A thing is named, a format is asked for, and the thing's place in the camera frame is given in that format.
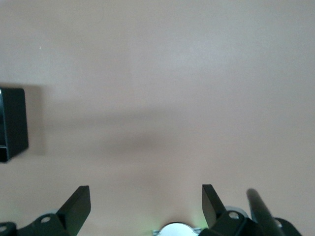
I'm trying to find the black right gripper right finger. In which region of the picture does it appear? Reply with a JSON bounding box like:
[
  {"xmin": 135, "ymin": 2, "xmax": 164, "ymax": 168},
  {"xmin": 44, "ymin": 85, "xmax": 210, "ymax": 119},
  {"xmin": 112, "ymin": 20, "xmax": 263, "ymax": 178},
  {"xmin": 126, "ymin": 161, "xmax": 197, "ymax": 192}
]
[{"xmin": 198, "ymin": 184, "xmax": 257, "ymax": 236}]

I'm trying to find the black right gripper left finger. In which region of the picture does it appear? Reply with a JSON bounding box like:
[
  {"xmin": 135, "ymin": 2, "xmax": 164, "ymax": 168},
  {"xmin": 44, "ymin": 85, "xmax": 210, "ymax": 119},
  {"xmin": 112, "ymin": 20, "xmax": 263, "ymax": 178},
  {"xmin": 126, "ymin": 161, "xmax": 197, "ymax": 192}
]
[{"xmin": 17, "ymin": 185, "xmax": 91, "ymax": 236}]

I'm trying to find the black plastic box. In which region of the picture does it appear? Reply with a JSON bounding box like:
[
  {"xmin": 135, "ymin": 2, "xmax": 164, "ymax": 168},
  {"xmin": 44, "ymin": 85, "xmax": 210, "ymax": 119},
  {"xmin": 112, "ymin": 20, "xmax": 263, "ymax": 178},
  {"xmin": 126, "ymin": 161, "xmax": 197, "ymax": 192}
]
[{"xmin": 0, "ymin": 88, "xmax": 30, "ymax": 164}]

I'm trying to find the black cable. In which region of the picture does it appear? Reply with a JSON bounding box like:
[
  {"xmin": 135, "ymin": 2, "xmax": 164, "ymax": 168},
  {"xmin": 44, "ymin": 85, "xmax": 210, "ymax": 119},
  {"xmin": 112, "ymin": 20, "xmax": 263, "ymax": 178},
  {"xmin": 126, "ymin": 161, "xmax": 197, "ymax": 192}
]
[{"xmin": 246, "ymin": 188, "xmax": 286, "ymax": 236}]

